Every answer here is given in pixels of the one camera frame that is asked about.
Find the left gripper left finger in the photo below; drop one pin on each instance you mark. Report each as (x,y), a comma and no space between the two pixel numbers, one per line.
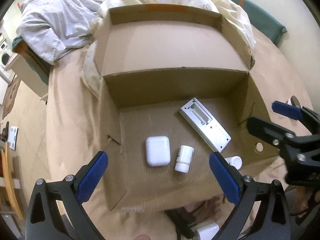
(44,220)

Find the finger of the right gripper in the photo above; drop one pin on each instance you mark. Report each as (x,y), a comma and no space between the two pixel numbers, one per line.
(300,153)
(304,115)

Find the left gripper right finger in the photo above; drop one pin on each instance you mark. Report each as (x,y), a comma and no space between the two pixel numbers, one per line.
(272,220)

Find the white charger plug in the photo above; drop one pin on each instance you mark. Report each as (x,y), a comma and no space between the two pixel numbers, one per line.
(207,232)

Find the white remote control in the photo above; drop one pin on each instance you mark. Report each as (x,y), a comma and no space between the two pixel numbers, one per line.
(205,124)

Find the white pill bottle blue label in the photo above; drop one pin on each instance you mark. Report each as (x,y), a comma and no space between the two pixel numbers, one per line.
(184,159)

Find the brown lid cream jar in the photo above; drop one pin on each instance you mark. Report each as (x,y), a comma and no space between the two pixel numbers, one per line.
(293,101)

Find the white bottle red stripe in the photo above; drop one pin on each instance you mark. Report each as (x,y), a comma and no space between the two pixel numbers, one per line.
(235,161)

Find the beige bed sheet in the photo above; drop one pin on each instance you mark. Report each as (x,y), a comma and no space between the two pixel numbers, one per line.
(73,135)

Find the wooden chair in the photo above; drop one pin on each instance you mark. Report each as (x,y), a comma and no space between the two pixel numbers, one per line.
(9,182)

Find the black pen device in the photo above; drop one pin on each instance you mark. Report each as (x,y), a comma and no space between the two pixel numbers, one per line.
(182,220)

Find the white floor scale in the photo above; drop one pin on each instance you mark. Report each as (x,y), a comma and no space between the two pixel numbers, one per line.
(12,138)

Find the white earbuds case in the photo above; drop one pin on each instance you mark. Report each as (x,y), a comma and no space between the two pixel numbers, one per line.
(158,151)

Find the teal cushion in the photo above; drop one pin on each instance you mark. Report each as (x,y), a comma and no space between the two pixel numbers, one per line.
(263,21)

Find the brown round rug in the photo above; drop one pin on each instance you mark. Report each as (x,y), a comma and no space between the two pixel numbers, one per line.
(10,95)

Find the white bedside cabinet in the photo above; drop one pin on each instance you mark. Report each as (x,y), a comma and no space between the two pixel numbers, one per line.
(23,71)

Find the cardboard box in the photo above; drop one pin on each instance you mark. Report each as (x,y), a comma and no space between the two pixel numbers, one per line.
(132,185)

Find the white washing machine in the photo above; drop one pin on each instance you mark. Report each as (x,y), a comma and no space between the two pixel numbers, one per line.
(6,53)

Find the white duvet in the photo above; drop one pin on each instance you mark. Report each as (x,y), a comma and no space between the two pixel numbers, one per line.
(51,28)

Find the cream patterned blanket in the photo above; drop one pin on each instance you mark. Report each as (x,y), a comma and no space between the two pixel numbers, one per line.
(150,51)

